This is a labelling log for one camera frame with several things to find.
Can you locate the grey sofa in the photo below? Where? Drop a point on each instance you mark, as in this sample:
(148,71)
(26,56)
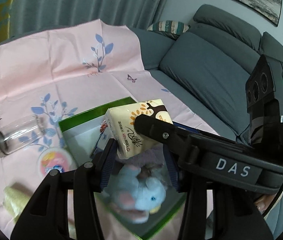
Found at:
(206,67)

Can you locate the pink gum canister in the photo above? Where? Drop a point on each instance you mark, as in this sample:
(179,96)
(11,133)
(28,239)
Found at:
(54,162)

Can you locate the person's right hand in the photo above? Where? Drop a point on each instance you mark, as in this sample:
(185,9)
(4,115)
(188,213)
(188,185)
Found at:
(262,203)

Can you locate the green cardboard box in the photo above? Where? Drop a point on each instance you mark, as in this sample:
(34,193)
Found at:
(81,127)

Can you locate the cream tissue pack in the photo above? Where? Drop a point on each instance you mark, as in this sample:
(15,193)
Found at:
(126,125)

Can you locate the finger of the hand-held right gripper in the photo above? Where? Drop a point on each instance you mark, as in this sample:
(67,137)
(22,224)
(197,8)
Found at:
(156,130)
(189,130)

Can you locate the striped cushion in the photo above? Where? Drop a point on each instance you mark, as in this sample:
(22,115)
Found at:
(167,27)

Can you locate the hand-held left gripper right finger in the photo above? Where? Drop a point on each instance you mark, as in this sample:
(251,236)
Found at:
(172,172)

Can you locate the clear glass jar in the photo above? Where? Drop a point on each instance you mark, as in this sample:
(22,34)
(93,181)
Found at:
(19,136)

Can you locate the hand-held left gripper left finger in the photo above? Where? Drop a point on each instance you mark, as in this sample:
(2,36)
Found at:
(106,170)

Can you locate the grey-green curtain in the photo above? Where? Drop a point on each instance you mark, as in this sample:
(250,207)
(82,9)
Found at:
(81,2)

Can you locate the blue plush elephant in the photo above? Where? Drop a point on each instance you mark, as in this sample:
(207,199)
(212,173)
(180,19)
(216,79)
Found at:
(144,192)

